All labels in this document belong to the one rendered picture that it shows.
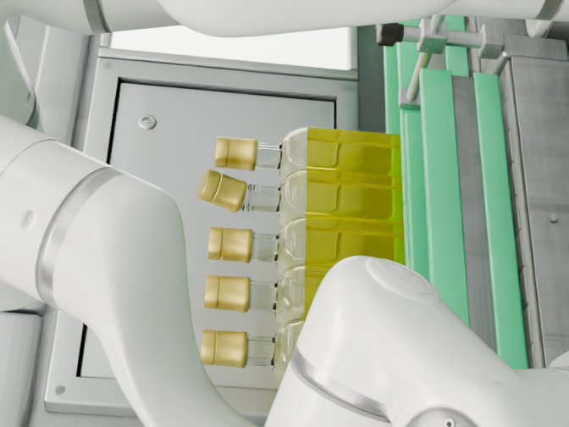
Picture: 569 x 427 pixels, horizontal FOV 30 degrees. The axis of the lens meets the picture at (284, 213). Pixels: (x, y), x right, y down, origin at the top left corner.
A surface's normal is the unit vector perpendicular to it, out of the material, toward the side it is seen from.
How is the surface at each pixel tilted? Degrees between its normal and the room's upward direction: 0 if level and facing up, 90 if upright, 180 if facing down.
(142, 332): 145
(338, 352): 52
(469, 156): 90
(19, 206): 69
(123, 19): 98
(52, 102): 90
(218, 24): 84
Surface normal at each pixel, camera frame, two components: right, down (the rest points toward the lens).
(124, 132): 0.11, -0.52
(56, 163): 0.14, -0.78
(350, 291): -0.35, -0.65
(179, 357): 0.88, -0.33
